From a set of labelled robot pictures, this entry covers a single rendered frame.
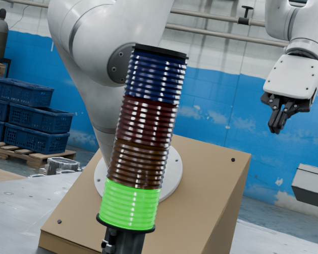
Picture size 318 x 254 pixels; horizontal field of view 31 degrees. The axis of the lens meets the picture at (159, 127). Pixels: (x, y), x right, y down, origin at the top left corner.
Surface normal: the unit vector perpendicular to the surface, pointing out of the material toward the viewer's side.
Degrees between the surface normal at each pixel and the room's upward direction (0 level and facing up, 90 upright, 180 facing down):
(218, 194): 44
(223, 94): 90
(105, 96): 73
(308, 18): 61
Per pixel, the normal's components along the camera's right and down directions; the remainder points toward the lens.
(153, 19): 0.77, 0.16
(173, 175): -0.16, -0.70
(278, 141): -0.44, 0.00
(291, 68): -0.40, -0.40
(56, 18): -0.77, -0.06
